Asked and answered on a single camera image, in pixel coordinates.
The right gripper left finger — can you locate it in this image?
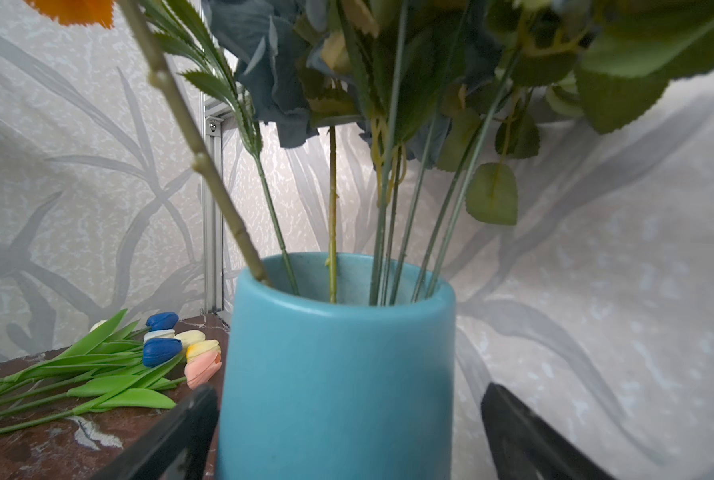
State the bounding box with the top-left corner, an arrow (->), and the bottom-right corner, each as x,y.
92,385 -> 219,479

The light blue rose bouquet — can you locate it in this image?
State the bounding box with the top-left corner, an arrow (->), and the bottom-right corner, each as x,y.
202,1 -> 714,305

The teal cylindrical vase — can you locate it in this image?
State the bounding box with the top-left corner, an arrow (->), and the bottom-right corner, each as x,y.
216,252 -> 456,479

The dark blue rose stem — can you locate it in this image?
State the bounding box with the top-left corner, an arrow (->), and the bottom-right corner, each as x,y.
327,126 -> 338,304

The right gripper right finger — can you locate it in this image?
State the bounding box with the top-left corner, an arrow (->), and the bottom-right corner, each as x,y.
480,383 -> 613,480

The orange marigold flower stem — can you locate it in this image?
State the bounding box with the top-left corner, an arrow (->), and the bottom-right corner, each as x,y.
27,1 -> 299,295

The beige sunflower stem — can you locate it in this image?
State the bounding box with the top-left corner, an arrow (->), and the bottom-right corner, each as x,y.
118,0 -> 272,287

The tulip bunch multicoloured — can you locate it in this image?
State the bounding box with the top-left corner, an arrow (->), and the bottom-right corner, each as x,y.
0,310 -> 223,436

